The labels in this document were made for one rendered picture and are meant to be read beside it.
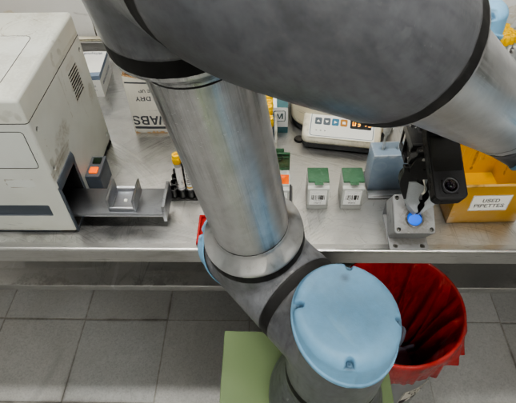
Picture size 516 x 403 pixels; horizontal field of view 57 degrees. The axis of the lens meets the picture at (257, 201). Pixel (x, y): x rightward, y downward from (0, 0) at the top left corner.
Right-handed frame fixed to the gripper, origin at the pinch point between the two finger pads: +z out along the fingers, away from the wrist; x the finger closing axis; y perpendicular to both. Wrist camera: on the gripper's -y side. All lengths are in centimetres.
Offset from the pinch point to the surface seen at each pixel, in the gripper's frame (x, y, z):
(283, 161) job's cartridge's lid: 22.5, 11.1, -1.7
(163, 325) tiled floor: 64, 30, 95
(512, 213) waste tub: -19.4, 4.7, 5.5
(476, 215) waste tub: -13.0, 4.5, 5.9
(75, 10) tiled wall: 76, 66, -5
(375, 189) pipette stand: 4.2, 12.1, 6.9
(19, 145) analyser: 64, 2, -14
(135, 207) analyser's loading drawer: 49.6, 3.8, 2.9
